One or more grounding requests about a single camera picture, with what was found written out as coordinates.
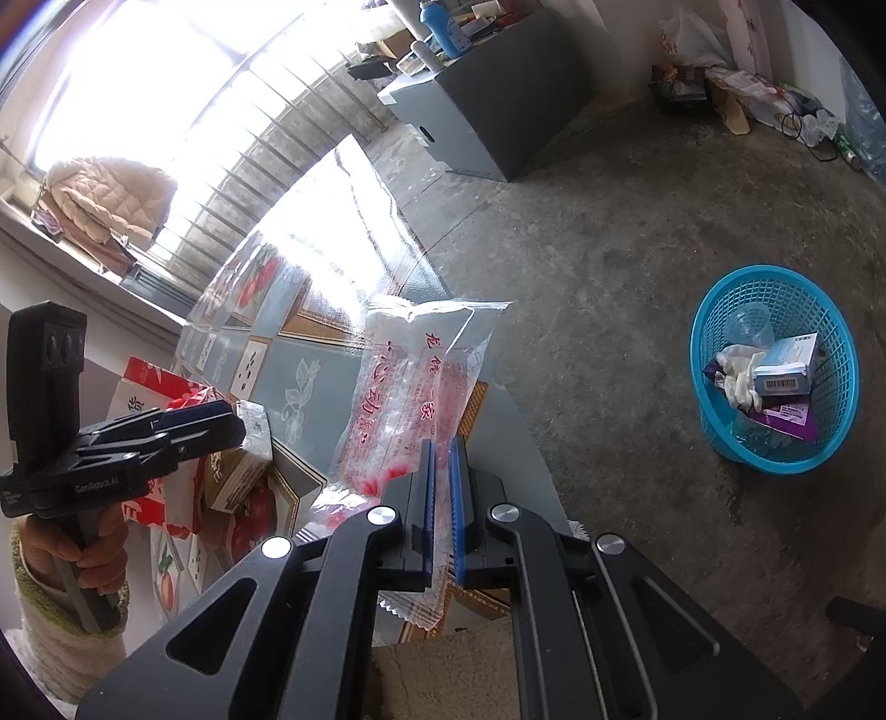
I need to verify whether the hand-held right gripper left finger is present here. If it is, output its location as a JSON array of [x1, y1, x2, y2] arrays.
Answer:
[[75, 438, 439, 720]]

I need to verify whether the clear red-printed plastic bag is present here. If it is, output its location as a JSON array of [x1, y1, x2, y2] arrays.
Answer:
[[305, 294, 517, 638]]

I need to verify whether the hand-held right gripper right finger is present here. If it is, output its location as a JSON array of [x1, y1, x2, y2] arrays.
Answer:
[[446, 435, 807, 720]]

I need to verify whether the grey cabinet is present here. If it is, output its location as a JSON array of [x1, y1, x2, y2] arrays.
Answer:
[[377, 7, 596, 183]]

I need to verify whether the large clear plastic bag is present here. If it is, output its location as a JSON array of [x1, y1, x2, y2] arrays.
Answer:
[[837, 55, 886, 185]]

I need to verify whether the person's left forearm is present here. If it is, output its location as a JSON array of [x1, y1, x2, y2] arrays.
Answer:
[[10, 540, 132, 703]]

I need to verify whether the white quilted jacket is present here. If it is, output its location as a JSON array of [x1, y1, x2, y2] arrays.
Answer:
[[42, 158, 178, 245]]

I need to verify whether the small white cardboard box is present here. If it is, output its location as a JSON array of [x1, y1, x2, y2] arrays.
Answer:
[[204, 400, 275, 515]]

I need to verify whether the pile of papers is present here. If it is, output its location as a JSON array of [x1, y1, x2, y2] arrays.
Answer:
[[706, 65, 785, 131]]

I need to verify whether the black floor cable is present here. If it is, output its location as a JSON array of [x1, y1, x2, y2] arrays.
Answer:
[[774, 109, 840, 164]]

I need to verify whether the blue bottle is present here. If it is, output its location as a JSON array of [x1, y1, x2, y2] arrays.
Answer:
[[419, 0, 473, 60]]

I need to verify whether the purple snack bag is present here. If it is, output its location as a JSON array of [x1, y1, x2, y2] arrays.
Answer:
[[751, 396, 815, 441]]

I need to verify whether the blue plastic basket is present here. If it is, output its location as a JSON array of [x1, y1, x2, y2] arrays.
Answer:
[[690, 265, 860, 476]]

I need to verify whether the clear round plastic lid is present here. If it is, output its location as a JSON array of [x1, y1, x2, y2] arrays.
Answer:
[[723, 305, 776, 347]]

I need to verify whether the dark cardboard box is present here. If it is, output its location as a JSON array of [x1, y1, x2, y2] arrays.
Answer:
[[649, 64, 711, 113]]

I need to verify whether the blue and white carton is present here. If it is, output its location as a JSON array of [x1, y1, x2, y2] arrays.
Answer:
[[751, 332, 822, 398]]

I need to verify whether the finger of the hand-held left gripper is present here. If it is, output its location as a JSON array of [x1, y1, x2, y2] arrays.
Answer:
[[138, 419, 248, 480], [104, 400, 238, 444]]

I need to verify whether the red and white paper bag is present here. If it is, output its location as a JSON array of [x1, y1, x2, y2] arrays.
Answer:
[[107, 356, 224, 538]]

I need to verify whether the person's left hand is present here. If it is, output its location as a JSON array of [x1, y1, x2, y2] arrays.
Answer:
[[12, 508, 130, 591]]

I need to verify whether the white plastic bag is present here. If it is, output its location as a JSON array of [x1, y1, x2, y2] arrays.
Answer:
[[654, 0, 729, 70]]

